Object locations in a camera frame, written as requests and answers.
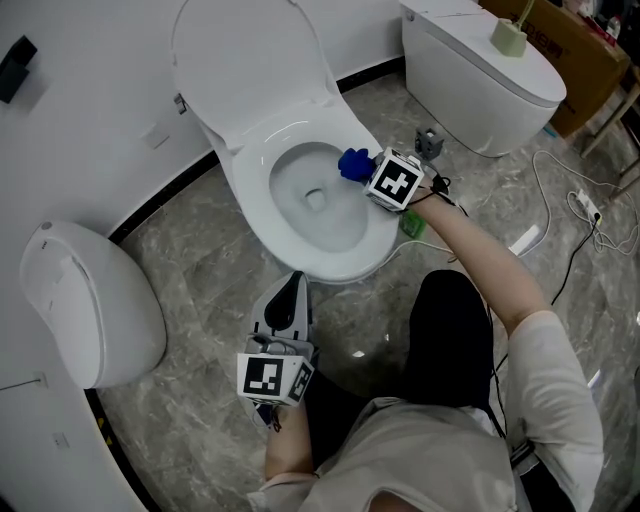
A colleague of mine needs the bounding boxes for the white ceramic toilet bowl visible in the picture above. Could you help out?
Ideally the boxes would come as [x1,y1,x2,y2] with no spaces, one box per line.
[187,94,401,285]

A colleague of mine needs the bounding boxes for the wooden stool frame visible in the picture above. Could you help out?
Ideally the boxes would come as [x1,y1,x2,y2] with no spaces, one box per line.
[582,64,640,199]

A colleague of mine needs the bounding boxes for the white toilet with lid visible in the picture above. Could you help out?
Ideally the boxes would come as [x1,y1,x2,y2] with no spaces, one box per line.
[230,104,401,281]

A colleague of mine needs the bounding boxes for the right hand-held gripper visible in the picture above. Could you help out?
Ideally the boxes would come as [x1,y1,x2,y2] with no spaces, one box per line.
[360,145,426,215]

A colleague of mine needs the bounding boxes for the white blank wall plate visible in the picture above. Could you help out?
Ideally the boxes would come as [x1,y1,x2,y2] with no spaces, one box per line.
[139,125,171,150]

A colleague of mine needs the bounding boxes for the white power strip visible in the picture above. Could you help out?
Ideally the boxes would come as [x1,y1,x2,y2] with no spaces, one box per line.
[577,188,603,222]

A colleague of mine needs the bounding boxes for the brown cardboard box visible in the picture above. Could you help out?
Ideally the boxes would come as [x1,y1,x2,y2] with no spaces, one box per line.
[477,0,632,139]

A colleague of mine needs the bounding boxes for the white closed-lid toilet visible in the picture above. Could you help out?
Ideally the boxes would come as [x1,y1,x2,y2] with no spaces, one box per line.
[399,0,568,159]

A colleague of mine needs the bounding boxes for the egg-shaped white toilet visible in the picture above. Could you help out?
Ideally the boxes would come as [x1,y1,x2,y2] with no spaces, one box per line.
[19,219,168,390]

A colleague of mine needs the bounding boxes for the blue microfibre cloth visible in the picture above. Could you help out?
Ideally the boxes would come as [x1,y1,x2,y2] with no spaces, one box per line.
[337,146,375,182]

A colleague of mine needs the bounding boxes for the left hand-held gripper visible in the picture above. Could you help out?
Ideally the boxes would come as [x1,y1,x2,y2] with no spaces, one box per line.
[236,271,320,408]

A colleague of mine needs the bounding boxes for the black wall holder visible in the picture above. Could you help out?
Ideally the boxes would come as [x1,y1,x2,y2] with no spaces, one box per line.
[0,34,39,105]

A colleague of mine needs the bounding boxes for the white floor cable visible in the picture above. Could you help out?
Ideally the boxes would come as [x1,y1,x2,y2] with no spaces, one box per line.
[529,149,626,256]

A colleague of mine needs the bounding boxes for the small silver gripper camera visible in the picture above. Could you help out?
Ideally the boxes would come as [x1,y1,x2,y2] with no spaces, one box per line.
[245,333,301,357]

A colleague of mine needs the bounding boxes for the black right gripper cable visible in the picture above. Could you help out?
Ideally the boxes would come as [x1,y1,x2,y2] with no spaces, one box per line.
[409,172,511,441]

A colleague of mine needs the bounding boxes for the person's left forearm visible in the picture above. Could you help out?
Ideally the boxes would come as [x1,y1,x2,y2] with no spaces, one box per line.
[263,405,317,482]

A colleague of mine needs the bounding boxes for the white toilet lid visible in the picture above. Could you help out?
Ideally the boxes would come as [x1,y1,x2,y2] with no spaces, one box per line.
[171,0,340,151]

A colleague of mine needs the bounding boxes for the green plastic bottle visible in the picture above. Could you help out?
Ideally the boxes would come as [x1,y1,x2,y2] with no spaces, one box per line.
[399,207,429,239]

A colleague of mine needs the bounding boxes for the person's dark trousers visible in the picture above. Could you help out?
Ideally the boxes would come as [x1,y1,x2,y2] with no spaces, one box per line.
[303,269,504,474]

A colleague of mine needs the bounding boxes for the person's right forearm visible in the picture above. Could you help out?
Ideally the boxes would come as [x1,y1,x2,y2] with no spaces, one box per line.
[412,192,551,341]

